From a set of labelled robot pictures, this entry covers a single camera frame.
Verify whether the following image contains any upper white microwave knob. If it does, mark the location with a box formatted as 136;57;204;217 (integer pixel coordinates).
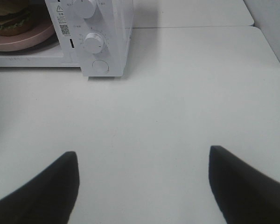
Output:
73;0;97;19

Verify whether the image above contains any lower white microwave knob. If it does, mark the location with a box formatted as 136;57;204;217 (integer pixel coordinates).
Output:
83;32;105;54

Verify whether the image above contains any burger with lettuce and cheese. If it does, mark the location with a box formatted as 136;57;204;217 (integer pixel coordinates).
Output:
0;0;34;36

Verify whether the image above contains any round white door button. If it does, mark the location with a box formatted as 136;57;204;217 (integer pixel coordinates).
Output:
92;60;109;73

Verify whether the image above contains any pink round plate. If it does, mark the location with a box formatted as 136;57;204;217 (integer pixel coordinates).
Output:
0;18;55;52

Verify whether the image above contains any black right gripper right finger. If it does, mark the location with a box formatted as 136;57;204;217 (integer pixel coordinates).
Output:
208;146;280;224

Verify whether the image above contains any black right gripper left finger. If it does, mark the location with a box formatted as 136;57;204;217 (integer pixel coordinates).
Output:
0;151;80;224

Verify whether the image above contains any white microwave oven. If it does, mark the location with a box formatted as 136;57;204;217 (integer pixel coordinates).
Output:
0;0;133;77

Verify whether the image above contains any white microwave knob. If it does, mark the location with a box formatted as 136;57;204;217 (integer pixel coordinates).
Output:
73;0;97;19
83;32;105;54

